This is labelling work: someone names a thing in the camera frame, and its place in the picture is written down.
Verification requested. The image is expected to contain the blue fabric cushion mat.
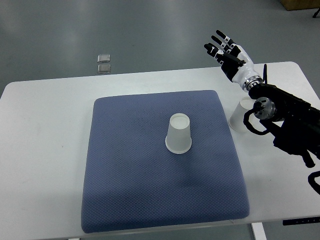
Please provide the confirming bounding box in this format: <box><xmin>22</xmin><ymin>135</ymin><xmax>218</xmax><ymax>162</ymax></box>
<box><xmin>81</xmin><ymin>90</ymin><xmax>250</xmax><ymax>234</ymax></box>

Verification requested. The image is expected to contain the brown cardboard box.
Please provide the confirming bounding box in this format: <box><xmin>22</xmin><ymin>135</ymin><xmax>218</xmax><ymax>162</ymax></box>
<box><xmin>280</xmin><ymin>0</ymin><xmax>320</xmax><ymax>11</ymax></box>

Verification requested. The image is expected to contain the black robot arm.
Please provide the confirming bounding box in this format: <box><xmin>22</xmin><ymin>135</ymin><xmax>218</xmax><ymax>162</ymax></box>
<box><xmin>243</xmin><ymin>65</ymin><xmax>320</xmax><ymax>168</ymax></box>

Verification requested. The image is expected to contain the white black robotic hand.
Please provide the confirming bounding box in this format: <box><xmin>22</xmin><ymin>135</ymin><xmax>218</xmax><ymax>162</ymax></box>
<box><xmin>204</xmin><ymin>30</ymin><xmax>263</xmax><ymax>92</ymax></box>

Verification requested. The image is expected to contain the black table control panel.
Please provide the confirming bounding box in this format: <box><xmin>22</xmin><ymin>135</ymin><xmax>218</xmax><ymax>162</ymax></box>
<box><xmin>282</xmin><ymin>216</ymin><xmax>320</xmax><ymax>226</ymax></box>

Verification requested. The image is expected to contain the black tripod leg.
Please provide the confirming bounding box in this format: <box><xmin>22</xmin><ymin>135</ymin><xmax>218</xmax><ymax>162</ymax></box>
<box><xmin>312</xmin><ymin>8</ymin><xmax>320</xmax><ymax>18</ymax></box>

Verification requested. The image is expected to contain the lower metal floor plate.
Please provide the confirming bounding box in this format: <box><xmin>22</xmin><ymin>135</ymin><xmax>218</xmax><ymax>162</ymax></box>
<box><xmin>97</xmin><ymin>64</ymin><xmax>111</xmax><ymax>74</ymax></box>

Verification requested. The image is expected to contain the metal floor plate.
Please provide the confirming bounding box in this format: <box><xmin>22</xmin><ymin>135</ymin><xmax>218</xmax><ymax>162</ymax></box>
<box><xmin>97</xmin><ymin>53</ymin><xmax>111</xmax><ymax>63</ymax></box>
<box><xmin>97</xmin><ymin>64</ymin><xmax>111</xmax><ymax>74</ymax></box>

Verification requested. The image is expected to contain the white paper cup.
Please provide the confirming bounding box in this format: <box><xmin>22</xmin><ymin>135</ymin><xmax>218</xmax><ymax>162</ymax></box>
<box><xmin>228</xmin><ymin>96</ymin><xmax>255</xmax><ymax>133</ymax></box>
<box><xmin>165</xmin><ymin>113</ymin><xmax>192</xmax><ymax>154</ymax></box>

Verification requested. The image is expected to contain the upper metal floor plate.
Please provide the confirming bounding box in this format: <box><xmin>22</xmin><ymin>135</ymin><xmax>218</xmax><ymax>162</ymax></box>
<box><xmin>97</xmin><ymin>53</ymin><xmax>111</xmax><ymax>63</ymax></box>

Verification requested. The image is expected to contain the white table leg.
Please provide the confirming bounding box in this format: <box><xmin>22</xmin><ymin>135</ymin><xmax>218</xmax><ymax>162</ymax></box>
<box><xmin>251</xmin><ymin>222</ymin><xmax>267</xmax><ymax>240</ymax></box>

